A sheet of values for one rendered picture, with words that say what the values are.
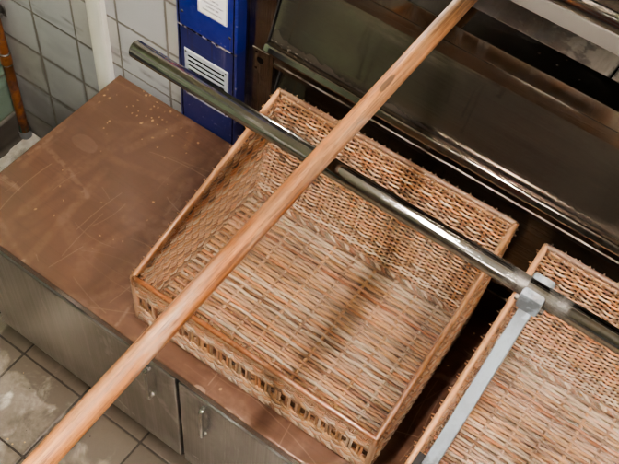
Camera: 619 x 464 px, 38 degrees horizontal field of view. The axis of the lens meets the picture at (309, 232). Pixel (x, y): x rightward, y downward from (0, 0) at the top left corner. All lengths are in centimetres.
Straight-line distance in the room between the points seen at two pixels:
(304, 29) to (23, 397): 123
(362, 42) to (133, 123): 67
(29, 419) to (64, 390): 11
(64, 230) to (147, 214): 18
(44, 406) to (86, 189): 65
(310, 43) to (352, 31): 10
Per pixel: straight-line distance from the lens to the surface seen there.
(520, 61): 153
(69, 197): 204
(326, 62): 175
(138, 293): 176
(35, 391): 246
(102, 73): 235
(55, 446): 107
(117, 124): 216
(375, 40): 169
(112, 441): 238
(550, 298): 126
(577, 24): 125
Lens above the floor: 219
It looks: 55 degrees down
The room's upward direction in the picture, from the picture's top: 8 degrees clockwise
